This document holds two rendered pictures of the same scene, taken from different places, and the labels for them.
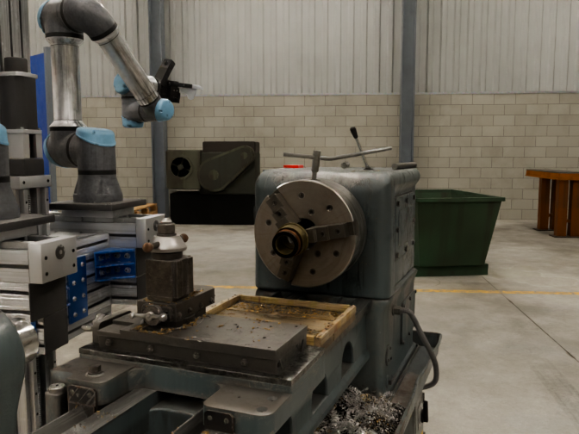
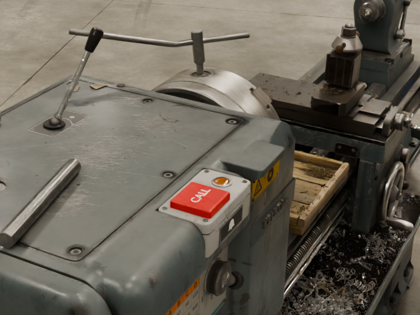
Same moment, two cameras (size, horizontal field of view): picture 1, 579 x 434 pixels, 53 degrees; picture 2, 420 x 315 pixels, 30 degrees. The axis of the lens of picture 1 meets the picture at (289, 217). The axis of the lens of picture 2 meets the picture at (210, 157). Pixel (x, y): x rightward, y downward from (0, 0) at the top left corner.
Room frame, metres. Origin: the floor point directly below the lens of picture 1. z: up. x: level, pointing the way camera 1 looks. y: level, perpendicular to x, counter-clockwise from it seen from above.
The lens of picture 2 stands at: (3.11, 0.07, 1.79)
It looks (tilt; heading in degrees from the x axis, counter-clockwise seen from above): 27 degrees down; 185
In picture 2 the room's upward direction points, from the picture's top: 2 degrees clockwise
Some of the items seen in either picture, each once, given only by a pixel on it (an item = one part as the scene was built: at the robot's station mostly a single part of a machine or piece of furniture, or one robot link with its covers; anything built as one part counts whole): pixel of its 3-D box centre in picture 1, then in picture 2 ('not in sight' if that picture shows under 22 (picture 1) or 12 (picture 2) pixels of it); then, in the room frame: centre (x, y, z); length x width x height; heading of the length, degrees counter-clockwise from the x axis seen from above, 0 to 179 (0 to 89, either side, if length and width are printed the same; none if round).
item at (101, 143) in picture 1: (95, 148); not in sight; (1.87, 0.61, 1.33); 0.13 x 0.12 x 0.14; 56
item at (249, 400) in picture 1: (189, 370); (317, 114); (1.10, 0.20, 0.90); 0.47 x 0.30 x 0.06; 68
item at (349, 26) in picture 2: (166, 226); (349, 29); (1.17, 0.25, 1.17); 0.04 x 0.04 x 0.03
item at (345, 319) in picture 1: (273, 319); (255, 178); (1.47, 0.04, 0.89); 0.36 x 0.30 x 0.04; 68
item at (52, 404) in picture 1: (58, 410); not in sight; (1.05, 0.43, 0.84); 0.04 x 0.04 x 0.10; 68
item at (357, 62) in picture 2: (171, 274); (342, 65); (1.18, 0.24, 1.07); 0.07 x 0.07 x 0.10; 68
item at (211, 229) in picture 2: not in sight; (205, 210); (2.20, -0.01, 1.23); 0.13 x 0.08 x 0.05; 158
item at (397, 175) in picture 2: not in sight; (387, 182); (1.20, 0.40, 0.75); 0.27 x 0.10 x 0.23; 158
